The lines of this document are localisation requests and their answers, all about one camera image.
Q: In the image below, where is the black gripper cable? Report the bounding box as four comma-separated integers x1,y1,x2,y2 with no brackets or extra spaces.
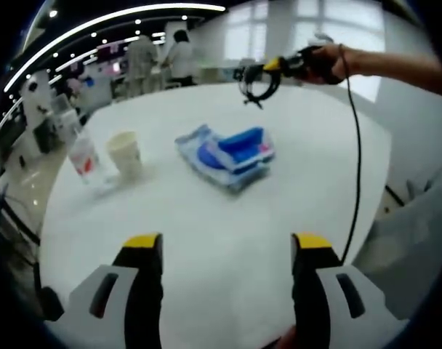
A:
337,42,364,265

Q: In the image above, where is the person's left hand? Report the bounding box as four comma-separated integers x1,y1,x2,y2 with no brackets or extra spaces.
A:
264,325,299,349

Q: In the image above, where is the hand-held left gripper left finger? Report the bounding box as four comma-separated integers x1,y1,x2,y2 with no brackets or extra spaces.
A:
68,232,164,349

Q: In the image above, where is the light blue wipes packet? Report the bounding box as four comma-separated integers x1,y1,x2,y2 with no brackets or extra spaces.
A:
174,124,270,194

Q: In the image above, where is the blue tissue pack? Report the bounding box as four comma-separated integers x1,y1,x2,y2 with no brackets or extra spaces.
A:
216,126,277,175

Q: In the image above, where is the white table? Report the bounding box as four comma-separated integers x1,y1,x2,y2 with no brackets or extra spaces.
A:
39,81,393,349

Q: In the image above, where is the person's right hand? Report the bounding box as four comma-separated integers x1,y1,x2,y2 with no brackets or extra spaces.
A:
307,42,348,87

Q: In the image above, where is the clear plastic bottle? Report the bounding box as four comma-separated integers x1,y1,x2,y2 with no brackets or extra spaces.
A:
58,108,113,189

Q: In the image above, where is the white paper cup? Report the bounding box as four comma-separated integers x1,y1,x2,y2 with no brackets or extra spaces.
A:
105,131,143,181

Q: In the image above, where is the grey mesh office chair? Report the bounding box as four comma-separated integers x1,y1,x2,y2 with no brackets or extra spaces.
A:
350,163,442,321

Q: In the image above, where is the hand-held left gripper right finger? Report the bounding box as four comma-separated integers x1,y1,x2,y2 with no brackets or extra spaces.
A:
290,232,406,349

